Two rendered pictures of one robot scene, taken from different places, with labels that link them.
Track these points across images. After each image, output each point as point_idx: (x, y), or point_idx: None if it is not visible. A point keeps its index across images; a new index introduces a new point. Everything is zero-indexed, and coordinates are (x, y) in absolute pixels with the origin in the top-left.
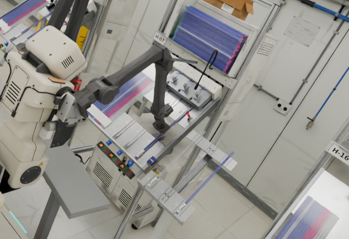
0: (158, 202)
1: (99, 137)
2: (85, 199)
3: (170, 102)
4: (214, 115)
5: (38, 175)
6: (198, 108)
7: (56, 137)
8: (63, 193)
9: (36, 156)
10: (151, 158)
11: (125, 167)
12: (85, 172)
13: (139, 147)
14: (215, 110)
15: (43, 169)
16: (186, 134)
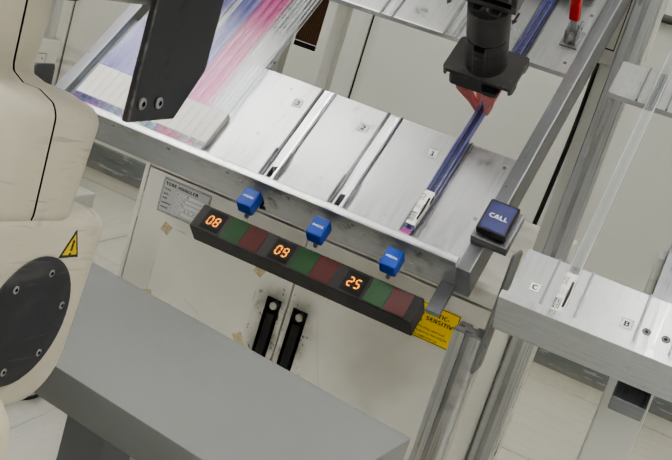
0: (632, 379)
1: (129, 250)
2: (296, 438)
3: None
4: (638, 21)
5: (58, 330)
6: None
7: (157, 51)
8: (181, 427)
9: (55, 181)
10: (494, 210)
11: (371, 285)
12: (212, 332)
13: (401, 187)
14: None
15: (78, 285)
16: (574, 100)
